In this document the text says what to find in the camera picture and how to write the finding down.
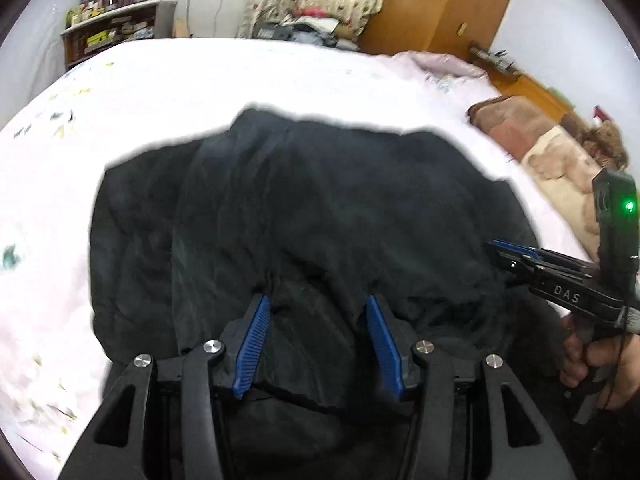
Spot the pink floral bed sheet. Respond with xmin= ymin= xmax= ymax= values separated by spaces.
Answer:
xmin=1 ymin=39 xmax=585 ymax=479

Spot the black camera box green light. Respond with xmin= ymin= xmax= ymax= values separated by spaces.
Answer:
xmin=592 ymin=168 xmax=639 ymax=299

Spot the brown teddy bear toy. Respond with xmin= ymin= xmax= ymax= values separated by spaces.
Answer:
xmin=582 ymin=120 xmax=629 ymax=171

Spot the white cabinet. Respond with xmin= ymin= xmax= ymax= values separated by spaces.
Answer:
xmin=174 ymin=0 xmax=246 ymax=38

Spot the wooden wardrobe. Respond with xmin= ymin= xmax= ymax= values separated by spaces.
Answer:
xmin=358 ymin=0 xmax=510 ymax=60

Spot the clothes pile by window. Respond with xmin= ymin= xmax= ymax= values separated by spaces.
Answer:
xmin=250 ymin=9 xmax=360 ymax=52

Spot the person's right hand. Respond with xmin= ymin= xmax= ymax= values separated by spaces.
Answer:
xmin=560 ymin=315 xmax=640 ymax=410

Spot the brown bear pattern pillow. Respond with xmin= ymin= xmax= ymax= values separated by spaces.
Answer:
xmin=468 ymin=96 xmax=601 ymax=261

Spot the grey storage shelf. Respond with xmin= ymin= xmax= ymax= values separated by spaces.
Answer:
xmin=61 ymin=0 xmax=177 ymax=70

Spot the large black jacket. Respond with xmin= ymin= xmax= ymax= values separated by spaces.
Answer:
xmin=88 ymin=105 xmax=572 ymax=480

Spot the wooden headboard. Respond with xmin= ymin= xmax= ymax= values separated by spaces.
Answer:
xmin=468 ymin=42 xmax=588 ymax=127

